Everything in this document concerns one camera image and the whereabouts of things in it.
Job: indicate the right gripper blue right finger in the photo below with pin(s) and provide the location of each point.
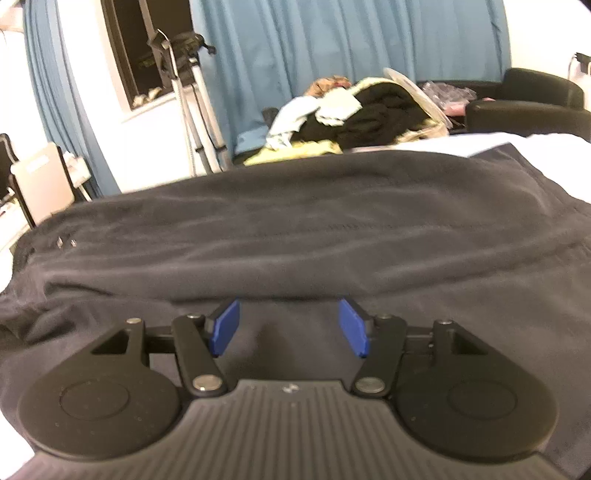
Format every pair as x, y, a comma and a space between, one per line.
379, 341

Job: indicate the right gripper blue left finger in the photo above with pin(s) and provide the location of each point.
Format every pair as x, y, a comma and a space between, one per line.
200, 339

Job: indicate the black drawstring pants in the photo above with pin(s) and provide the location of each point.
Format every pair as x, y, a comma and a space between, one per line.
494, 383

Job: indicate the pile of clothes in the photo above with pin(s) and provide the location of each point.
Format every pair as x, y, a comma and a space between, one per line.
374, 112

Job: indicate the beige chair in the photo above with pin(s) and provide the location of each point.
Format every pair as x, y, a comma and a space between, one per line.
43, 186

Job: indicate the black framed mirror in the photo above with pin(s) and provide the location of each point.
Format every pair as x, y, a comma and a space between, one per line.
7, 159

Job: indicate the teal curtain left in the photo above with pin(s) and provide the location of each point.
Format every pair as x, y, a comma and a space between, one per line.
62, 114

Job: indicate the teal curtain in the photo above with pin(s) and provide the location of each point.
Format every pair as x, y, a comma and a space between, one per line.
268, 52
62, 114

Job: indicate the clear plastic bag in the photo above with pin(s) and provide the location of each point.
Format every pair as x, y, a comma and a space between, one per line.
443, 93

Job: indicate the pastel bed sheet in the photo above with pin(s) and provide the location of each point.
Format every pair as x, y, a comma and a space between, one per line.
363, 223

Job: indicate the dark window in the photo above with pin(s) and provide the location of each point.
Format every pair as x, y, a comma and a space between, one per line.
130, 24

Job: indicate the black leather armchair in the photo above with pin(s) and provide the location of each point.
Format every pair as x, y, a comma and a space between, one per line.
525, 102

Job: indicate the teal curtain right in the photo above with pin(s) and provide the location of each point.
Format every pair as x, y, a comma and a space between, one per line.
268, 52

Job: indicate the wall power socket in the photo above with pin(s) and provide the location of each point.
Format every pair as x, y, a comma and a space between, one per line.
584, 62

